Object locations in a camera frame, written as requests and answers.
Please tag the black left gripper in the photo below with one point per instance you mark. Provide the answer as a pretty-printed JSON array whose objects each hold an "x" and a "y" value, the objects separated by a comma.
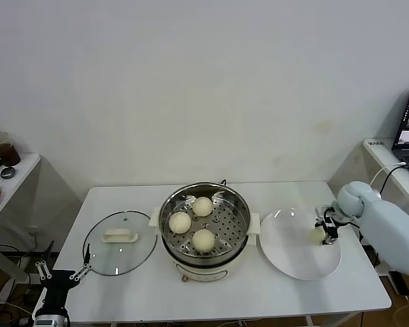
[{"x": 59, "y": 281}]

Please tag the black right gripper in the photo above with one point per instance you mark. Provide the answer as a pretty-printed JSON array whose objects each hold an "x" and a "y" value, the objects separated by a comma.
[{"x": 331, "y": 229}]

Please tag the white steamed baozi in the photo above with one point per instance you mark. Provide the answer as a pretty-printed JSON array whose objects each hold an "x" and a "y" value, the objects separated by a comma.
[
  {"x": 202, "y": 206},
  {"x": 179, "y": 222},
  {"x": 315, "y": 235},
  {"x": 203, "y": 240}
]

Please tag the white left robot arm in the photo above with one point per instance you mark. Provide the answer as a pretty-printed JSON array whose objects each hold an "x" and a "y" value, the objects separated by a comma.
[{"x": 51, "y": 310}]

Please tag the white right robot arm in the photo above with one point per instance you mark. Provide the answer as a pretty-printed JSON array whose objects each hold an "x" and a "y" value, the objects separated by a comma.
[{"x": 388, "y": 225}]

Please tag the perforated steel steamer pot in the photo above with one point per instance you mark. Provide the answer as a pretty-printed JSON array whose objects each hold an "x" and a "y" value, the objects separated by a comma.
[{"x": 228, "y": 225}]

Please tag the white round plate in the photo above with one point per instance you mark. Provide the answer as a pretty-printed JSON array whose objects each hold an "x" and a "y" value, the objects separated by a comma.
[{"x": 293, "y": 252}]

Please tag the white side table with cup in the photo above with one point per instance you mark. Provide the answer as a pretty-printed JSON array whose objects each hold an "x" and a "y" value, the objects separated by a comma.
[{"x": 20, "y": 177}]

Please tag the black device on floor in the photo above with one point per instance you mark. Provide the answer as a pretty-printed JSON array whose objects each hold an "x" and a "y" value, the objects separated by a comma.
[{"x": 399, "y": 284}]

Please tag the white side table with laptop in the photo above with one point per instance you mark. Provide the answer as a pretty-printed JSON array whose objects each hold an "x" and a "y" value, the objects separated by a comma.
[{"x": 378, "y": 155}]

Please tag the white printed label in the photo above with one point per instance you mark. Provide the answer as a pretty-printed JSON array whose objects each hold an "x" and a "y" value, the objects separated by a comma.
[{"x": 375, "y": 143}]

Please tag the plastic cup of dark drink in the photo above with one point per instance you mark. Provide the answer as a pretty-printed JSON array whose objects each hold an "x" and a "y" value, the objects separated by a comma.
[{"x": 7, "y": 153}]

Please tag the dark open laptop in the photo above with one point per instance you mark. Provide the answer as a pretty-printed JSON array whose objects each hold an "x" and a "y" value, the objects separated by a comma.
[{"x": 407, "y": 136}]

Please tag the white wall outlet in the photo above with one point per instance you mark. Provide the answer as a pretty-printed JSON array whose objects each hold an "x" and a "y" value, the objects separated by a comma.
[{"x": 34, "y": 231}]

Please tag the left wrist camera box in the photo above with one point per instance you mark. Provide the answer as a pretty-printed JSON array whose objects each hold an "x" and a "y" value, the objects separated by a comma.
[{"x": 46, "y": 322}]

